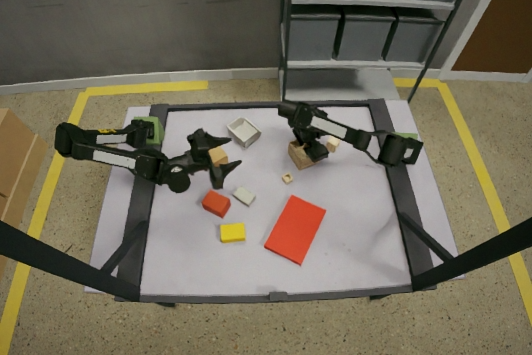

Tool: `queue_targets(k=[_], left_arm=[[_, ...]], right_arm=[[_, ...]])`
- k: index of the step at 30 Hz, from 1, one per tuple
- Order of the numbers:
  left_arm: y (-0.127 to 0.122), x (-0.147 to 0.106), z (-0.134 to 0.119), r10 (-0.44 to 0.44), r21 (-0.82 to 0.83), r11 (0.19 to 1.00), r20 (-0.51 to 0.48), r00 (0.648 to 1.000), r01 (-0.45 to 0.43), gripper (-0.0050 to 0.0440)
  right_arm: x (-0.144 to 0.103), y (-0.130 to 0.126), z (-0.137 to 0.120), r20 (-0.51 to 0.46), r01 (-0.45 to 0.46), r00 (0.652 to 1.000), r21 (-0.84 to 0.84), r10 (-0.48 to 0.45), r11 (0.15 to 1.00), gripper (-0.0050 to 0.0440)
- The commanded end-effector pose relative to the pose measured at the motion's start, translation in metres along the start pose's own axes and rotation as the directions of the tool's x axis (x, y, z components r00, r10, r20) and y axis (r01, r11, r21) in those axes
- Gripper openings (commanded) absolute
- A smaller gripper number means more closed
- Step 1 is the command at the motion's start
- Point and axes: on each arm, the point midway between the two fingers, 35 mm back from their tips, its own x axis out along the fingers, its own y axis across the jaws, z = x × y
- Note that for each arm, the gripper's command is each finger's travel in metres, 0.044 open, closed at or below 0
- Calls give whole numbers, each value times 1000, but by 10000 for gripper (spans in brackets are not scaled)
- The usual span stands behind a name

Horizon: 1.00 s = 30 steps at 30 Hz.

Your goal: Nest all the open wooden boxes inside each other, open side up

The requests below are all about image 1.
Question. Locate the tan cube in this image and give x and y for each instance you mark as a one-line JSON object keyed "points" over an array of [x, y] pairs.
{"points": [[218, 156]]}

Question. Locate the yellow rectangular block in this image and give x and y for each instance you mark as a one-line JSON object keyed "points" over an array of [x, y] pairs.
{"points": [[233, 233]]}

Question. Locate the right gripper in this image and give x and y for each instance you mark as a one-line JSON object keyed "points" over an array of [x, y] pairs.
{"points": [[316, 152]]}

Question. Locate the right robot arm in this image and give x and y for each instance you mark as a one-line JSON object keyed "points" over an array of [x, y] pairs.
{"points": [[308, 119]]}

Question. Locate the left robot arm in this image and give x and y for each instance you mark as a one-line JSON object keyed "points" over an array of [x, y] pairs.
{"points": [[147, 164]]}

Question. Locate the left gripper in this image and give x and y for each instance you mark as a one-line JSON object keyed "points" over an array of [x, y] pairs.
{"points": [[216, 173]]}

